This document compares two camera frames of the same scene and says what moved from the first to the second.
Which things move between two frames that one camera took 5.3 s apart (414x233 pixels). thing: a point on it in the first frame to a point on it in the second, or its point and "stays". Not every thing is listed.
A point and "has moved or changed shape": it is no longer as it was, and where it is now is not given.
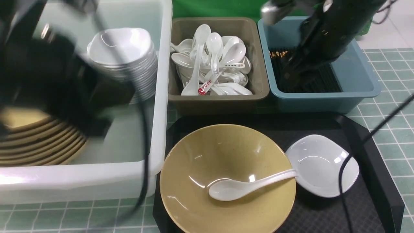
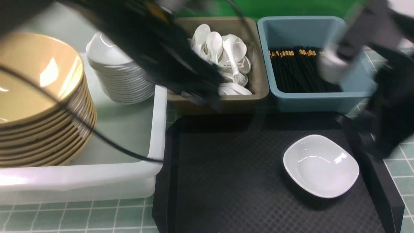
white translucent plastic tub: x=123 y=161 stays
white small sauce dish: x=318 y=159 stays
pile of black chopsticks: x=323 y=79 stays
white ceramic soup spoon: x=228 y=190 to x=229 y=42
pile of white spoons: x=211 y=64 stays
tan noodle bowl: x=201 y=157 has moved or changed shape
